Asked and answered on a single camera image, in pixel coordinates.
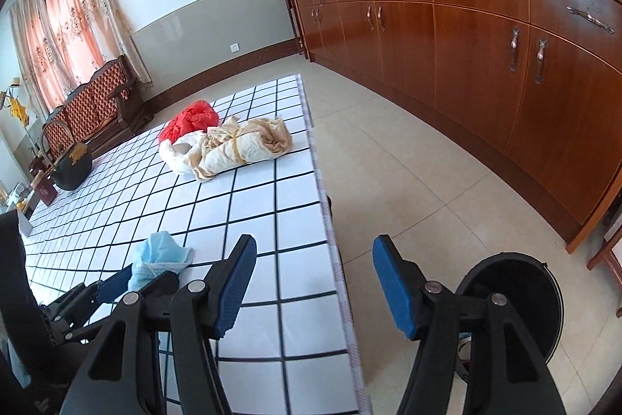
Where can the dark wooden plant stand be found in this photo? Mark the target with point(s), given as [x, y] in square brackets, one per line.
[294, 21]

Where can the yellow artificial flowers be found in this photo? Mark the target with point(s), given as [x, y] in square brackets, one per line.
[19, 111]

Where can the beige plastic bag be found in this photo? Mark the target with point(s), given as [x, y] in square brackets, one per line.
[257, 138]

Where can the small white box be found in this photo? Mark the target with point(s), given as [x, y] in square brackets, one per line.
[26, 225]

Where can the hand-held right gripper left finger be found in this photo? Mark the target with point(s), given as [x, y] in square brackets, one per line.
[238, 279]

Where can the black round bin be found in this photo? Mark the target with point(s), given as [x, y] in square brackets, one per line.
[529, 298]

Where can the maroon box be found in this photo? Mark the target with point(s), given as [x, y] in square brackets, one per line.
[46, 194]

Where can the wooden chair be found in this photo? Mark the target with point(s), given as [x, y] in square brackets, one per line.
[605, 249]

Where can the wooden upholstered bench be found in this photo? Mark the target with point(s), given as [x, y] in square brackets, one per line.
[92, 99]

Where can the white plastic bag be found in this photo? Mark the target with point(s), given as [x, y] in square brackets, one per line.
[180, 157]

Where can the white wall socket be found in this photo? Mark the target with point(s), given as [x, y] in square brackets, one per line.
[233, 48]

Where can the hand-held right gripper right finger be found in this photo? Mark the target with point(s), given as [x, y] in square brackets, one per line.
[393, 283]

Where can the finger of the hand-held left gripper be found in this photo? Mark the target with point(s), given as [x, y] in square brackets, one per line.
[114, 286]
[163, 286]

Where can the pink floral curtain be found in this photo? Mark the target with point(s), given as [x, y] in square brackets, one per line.
[63, 21]

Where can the red plastic bag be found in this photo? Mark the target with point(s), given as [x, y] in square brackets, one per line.
[192, 118]

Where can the brown wooden cabinet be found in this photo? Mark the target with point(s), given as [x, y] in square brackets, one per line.
[461, 55]

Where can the light blue face mask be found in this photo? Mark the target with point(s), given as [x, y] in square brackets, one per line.
[163, 252]

